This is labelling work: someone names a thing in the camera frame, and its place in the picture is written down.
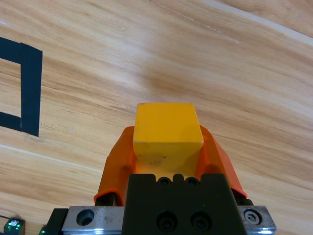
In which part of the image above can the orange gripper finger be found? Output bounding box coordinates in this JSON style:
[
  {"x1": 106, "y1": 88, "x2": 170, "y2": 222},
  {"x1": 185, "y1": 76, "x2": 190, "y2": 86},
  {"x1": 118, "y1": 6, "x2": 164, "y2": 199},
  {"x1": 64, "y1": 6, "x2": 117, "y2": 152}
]
[
  {"x1": 195, "y1": 124, "x2": 248, "y2": 198},
  {"x1": 93, "y1": 126, "x2": 137, "y2": 206}
]

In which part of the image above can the yellow cube block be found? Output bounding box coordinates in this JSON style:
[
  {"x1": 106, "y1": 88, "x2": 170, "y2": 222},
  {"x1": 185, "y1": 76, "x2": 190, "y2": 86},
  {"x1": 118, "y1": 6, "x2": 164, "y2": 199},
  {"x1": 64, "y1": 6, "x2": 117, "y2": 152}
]
[{"x1": 133, "y1": 102, "x2": 204, "y2": 182}]

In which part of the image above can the black tape square outline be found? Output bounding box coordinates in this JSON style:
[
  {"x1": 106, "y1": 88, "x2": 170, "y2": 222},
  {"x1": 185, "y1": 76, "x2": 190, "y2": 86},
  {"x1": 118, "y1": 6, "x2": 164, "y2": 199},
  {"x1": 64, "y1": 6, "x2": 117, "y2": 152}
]
[{"x1": 0, "y1": 36, "x2": 44, "y2": 137}]

